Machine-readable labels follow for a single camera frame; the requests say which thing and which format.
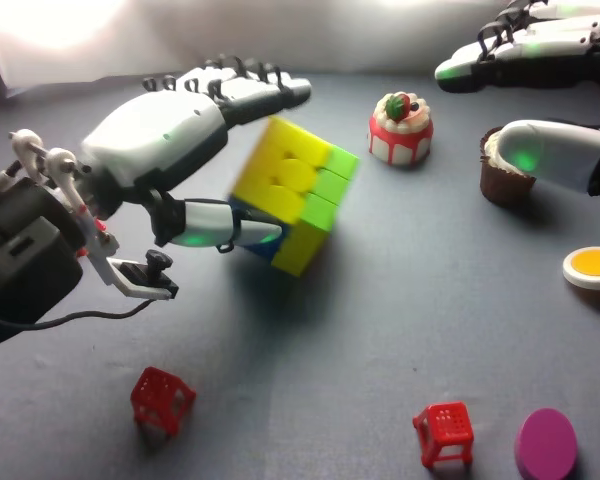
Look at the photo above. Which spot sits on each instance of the Rubik's cube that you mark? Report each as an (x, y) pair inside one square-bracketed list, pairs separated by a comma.
[(290, 180)]

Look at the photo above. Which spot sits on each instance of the white disc with yellow top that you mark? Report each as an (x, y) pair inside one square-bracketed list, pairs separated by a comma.
[(592, 265)]

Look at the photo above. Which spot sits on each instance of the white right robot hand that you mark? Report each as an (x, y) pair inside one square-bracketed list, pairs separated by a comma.
[(555, 150)]

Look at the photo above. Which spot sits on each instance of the grey table cloth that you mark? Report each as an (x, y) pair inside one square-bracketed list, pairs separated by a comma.
[(330, 350)]

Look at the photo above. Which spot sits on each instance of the red toy stool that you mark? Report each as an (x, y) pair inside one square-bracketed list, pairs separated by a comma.
[(447, 422), (152, 390)]

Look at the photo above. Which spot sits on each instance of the toy strawberry cake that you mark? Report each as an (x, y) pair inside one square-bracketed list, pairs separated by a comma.
[(402, 135)]

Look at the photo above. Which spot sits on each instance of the toy chocolate cupcake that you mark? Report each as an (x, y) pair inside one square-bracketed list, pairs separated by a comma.
[(505, 187)]

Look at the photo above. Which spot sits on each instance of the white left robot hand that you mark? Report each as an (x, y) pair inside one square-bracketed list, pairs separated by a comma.
[(155, 135)]

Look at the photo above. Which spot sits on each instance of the purple round disc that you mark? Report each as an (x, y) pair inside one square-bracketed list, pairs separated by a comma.
[(547, 442)]

